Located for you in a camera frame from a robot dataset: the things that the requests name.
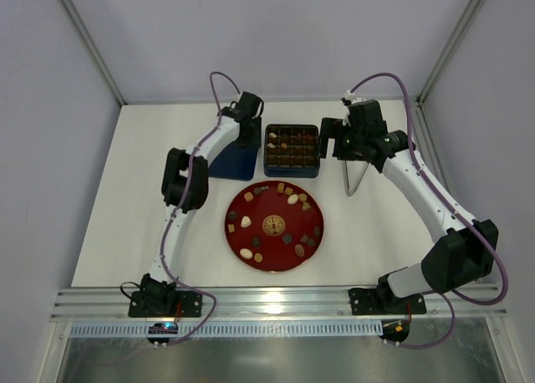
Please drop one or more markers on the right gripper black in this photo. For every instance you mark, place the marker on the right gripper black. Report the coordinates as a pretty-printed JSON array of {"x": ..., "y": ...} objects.
[{"x": 356, "y": 156}]

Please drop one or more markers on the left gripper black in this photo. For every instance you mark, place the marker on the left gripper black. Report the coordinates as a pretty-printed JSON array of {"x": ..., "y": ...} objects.
[{"x": 249, "y": 134}]

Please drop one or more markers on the blue tin lid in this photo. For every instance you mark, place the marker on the blue tin lid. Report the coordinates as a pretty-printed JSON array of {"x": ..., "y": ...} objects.
[{"x": 235, "y": 162}]

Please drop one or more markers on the metal tongs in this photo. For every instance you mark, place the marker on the metal tongs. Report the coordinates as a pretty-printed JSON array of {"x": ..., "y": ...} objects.
[{"x": 352, "y": 180}]

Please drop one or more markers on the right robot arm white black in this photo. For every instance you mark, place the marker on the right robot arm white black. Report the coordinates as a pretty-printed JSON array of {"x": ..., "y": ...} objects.
[{"x": 464, "y": 248}]

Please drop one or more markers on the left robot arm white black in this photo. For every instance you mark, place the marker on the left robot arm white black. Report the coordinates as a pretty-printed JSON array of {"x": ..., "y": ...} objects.
[{"x": 185, "y": 188}]

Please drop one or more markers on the blue chocolate box with tray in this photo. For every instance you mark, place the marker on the blue chocolate box with tray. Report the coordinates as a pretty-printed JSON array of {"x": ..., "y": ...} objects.
[{"x": 296, "y": 158}]

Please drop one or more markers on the white shell chocolate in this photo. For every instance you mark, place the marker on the white shell chocolate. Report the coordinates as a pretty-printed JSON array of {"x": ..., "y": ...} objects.
[{"x": 246, "y": 221}]

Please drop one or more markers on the white swirl oval chocolate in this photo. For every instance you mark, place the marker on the white swirl oval chocolate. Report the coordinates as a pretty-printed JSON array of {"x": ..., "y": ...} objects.
[{"x": 246, "y": 253}]

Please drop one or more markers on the brown oval chocolate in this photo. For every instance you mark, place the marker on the brown oval chocolate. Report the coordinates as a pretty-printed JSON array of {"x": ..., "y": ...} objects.
[{"x": 299, "y": 250}]

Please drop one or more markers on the red round plate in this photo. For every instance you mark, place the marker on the red round plate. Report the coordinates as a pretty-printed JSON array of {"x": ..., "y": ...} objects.
[{"x": 272, "y": 217}]

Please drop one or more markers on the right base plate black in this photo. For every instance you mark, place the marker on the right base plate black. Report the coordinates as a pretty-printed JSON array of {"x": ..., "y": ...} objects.
[{"x": 378, "y": 301}]

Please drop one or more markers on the base plate black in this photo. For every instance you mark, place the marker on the base plate black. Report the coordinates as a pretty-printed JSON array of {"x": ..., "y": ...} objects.
[
  {"x": 378, "y": 301},
  {"x": 170, "y": 304}
]

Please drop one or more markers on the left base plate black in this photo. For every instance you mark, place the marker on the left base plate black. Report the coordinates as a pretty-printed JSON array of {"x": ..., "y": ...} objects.
[{"x": 170, "y": 304}]

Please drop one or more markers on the white slotted cable duct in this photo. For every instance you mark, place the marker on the white slotted cable duct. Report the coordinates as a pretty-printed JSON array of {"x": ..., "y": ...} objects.
[{"x": 228, "y": 329}]

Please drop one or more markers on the aluminium mounting rail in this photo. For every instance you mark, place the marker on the aluminium mounting rail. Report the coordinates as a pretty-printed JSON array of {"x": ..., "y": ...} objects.
[{"x": 268, "y": 303}]

